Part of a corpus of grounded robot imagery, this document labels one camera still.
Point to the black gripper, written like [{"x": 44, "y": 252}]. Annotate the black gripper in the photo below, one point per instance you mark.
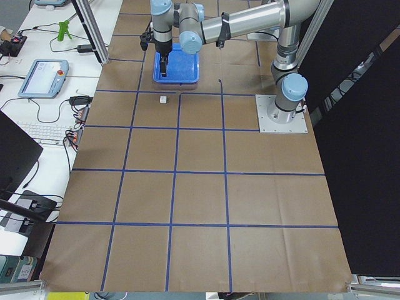
[{"x": 162, "y": 47}]

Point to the white block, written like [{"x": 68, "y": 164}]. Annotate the white block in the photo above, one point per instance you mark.
[{"x": 163, "y": 99}]

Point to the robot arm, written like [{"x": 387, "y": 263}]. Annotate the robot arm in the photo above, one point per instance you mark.
[{"x": 196, "y": 31}]

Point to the blue plastic tray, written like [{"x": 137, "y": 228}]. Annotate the blue plastic tray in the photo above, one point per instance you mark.
[{"x": 182, "y": 68}]

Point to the black power adapter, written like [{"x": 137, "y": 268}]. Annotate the black power adapter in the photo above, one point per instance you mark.
[{"x": 84, "y": 48}]

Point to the teach pendant tablet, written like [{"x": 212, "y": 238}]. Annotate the teach pendant tablet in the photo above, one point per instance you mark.
[{"x": 44, "y": 79}]

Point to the white keyboard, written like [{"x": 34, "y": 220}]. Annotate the white keyboard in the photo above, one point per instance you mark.
[{"x": 47, "y": 134}]

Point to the black monitor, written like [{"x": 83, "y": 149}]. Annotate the black monitor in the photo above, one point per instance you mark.
[{"x": 19, "y": 153}]

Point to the black monitor stand base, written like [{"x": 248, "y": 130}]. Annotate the black monitor stand base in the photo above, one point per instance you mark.
[{"x": 41, "y": 206}]

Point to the camera wrist mount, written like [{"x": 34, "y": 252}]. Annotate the camera wrist mount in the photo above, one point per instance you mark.
[{"x": 146, "y": 38}]

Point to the aluminium frame post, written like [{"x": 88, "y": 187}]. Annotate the aluminium frame post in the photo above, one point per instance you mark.
[{"x": 87, "y": 19}]

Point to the green handled reacher grabber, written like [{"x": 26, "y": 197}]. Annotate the green handled reacher grabber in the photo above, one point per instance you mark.
[{"x": 63, "y": 30}]

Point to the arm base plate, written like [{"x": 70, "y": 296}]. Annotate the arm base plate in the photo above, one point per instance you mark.
[{"x": 272, "y": 120}]

